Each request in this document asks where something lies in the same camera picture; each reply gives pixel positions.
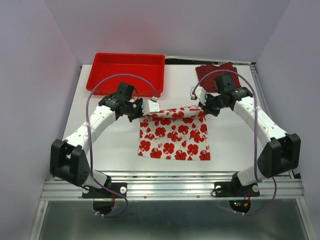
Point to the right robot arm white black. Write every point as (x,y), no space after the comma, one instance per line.
(281,150)

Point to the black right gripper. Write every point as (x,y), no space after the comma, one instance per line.
(205,108)

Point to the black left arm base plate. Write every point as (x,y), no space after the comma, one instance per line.
(100,193)

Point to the dark red polka-dot skirt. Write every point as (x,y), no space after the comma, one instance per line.
(209,83)

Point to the red plastic bin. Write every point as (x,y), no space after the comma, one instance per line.
(144,71)

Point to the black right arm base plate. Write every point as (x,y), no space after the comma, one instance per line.
(227,189)

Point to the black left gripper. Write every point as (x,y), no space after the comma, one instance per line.
(139,102)

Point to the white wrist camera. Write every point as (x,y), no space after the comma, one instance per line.
(198,93)
(150,106)

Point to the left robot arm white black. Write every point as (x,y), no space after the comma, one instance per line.
(71,159)

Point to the aluminium frame rail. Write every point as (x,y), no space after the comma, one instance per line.
(174,185)

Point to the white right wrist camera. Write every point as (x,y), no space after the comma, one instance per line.
(198,93)

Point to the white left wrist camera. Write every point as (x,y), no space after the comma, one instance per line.
(150,106)

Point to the white red floral skirt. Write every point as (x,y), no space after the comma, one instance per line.
(175,134)

